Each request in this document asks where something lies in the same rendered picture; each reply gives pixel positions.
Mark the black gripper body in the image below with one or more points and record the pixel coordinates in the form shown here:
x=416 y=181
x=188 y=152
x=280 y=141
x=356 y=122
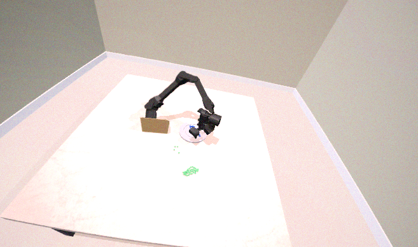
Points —
x=195 y=132

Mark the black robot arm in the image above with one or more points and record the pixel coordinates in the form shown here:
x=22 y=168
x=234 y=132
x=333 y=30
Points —
x=156 y=102

